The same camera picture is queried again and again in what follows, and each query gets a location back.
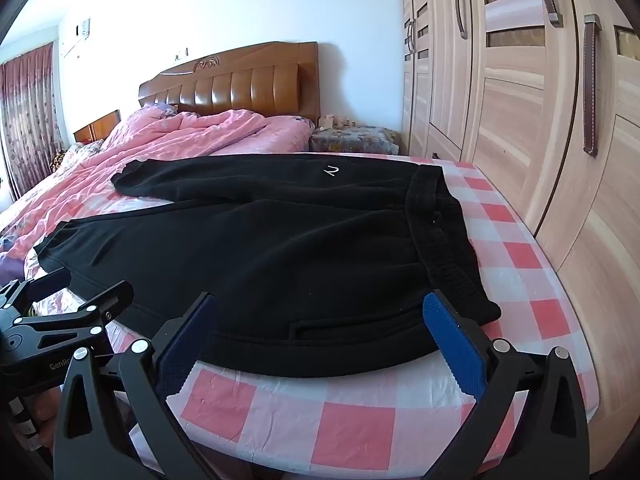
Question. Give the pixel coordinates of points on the white air conditioner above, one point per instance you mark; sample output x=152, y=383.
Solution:
x=79, y=32

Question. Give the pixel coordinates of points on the pink quilt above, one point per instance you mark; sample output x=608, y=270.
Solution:
x=75, y=185

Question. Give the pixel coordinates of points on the brown patterned cloth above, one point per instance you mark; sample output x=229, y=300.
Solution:
x=70, y=157

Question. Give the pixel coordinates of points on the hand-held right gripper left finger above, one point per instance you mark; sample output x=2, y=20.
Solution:
x=187, y=342

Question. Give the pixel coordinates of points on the wooden padded headboard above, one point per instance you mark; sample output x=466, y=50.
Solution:
x=225, y=90

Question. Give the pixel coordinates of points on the small wooden headboard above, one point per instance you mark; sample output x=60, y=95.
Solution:
x=97, y=127

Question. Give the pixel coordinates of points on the maroon floral curtain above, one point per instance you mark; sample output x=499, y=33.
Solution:
x=30, y=110

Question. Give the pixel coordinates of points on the person's left hand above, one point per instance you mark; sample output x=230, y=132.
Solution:
x=46, y=410

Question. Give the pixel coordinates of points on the nightstand with floral cover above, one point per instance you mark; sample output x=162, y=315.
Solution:
x=350, y=140

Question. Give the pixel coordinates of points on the pink checkered bed sheet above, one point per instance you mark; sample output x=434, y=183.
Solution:
x=360, y=425

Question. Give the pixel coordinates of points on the purple pillow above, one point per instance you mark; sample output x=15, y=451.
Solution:
x=164, y=109

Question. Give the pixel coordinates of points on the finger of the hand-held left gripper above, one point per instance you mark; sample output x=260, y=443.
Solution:
x=107, y=305
x=42, y=284

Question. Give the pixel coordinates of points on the black pants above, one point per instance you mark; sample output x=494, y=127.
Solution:
x=275, y=260

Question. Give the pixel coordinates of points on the white wall socket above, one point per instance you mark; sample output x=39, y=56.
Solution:
x=182, y=53

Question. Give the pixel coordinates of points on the light wooden wardrobe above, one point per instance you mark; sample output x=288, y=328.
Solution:
x=500, y=110

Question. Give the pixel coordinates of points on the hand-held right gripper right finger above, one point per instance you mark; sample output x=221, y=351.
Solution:
x=455, y=342

